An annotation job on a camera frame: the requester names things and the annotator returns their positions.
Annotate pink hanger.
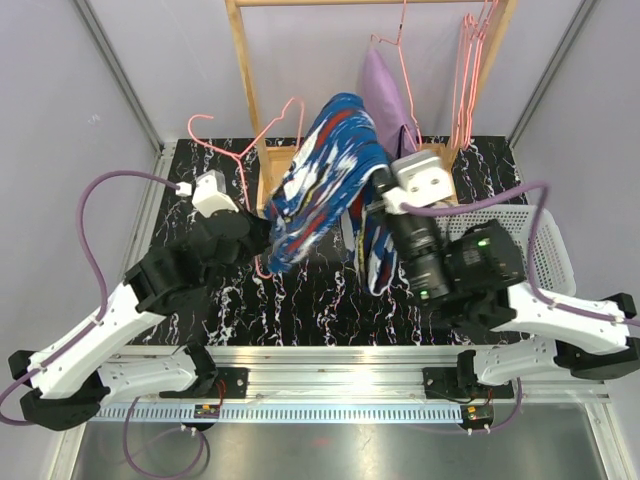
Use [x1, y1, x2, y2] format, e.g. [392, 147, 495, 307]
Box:
[187, 96, 307, 279]
[370, 0, 423, 150]

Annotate blue patterned trousers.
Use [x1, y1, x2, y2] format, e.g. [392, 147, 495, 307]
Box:
[264, 93, 398, 296]

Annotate purple trousers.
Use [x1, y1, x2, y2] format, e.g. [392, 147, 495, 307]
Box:
[359, 47, 419, 159]

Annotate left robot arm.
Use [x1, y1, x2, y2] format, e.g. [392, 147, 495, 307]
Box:
[8, 210, 271, 431]

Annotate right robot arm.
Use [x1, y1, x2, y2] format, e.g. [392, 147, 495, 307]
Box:
[372, 172, 639, 396]

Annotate wooden clothes rack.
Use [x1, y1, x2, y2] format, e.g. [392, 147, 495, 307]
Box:
[225, 0, 517, 207]

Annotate pink empty hangers bunch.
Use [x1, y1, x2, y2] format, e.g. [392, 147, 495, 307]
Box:
[449, 1, 499, 150]

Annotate white plastic basket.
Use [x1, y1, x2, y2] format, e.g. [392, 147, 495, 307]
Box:
[436, 204, 576, 296]

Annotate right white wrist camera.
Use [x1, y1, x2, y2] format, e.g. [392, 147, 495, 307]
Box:
[390, 149, 454, 208]

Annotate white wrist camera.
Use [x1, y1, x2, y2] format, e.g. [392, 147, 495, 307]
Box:
[390, 149, 454, 208]
[176, 170, 240, 218]

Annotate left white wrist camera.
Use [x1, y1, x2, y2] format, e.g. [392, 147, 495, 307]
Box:
[176, 170, 240, 218]

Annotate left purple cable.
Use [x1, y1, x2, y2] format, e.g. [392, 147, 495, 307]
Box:
[0, 170, 211, 476]

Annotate purple cable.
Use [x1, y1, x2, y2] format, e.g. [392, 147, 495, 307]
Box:
[404, 180, 640, 436]
[0, 170, 211, 476]

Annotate aluminium mounting rail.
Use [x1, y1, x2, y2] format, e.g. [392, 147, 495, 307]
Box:
[67, 344, 611, 424]

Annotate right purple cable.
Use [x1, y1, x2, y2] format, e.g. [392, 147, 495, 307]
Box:
[404, 180, 640, 436]

